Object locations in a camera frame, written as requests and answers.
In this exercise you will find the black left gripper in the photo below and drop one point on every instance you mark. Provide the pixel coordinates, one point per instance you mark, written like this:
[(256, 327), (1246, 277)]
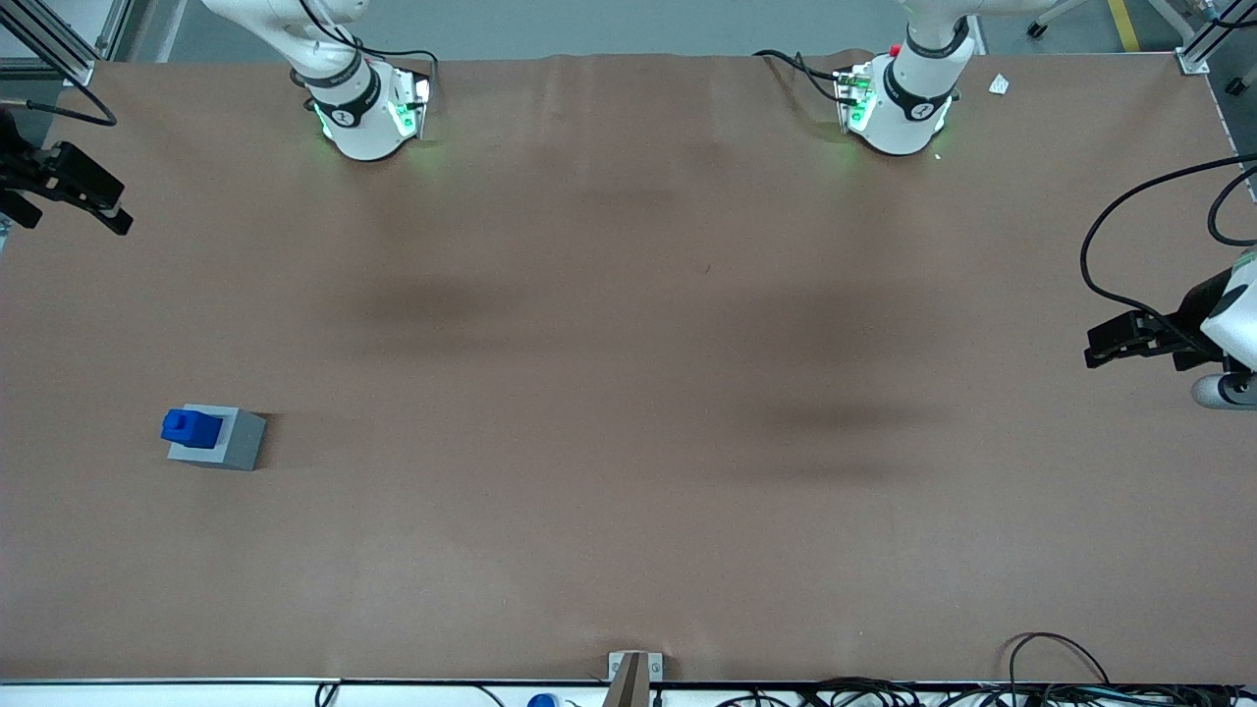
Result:
[(1189, 323)]

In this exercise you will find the gray square base block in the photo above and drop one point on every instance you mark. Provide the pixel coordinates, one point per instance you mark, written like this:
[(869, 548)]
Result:
[(244, 442)]

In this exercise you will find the blue round cap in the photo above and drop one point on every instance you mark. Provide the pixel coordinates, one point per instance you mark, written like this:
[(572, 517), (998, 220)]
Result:
[(542, 701)]

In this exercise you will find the small white paper scrap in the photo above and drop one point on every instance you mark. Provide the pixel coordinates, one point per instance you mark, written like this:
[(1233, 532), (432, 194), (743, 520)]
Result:
[(999, 84)]

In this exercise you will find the brown paper table cover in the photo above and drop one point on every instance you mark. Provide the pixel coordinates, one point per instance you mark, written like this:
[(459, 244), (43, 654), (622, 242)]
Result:
[(628, 412)]

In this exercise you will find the grey metal table bracket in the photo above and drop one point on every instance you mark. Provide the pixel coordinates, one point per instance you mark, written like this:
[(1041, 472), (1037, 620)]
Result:
[(634, 670)]

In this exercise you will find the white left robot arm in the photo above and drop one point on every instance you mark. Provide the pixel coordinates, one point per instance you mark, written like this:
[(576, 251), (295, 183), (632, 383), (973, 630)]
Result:
[(903, 110)]

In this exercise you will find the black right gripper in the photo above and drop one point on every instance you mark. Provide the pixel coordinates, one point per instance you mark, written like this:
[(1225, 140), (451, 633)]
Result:
[(22, 173)]

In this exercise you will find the blue plastic part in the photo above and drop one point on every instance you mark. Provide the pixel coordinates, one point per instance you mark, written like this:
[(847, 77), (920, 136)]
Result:
[(191, 429)]

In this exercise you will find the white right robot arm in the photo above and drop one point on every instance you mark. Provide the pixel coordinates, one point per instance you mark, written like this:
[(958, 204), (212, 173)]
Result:
[(365, 126)]

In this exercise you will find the aluminium frame profile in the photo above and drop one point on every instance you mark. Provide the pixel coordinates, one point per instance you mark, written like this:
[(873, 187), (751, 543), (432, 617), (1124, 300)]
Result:
[(1196, 49), (59, 49)]

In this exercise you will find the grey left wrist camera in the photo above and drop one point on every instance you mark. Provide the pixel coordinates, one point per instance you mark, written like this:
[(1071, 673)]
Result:
[(1223, 391)]

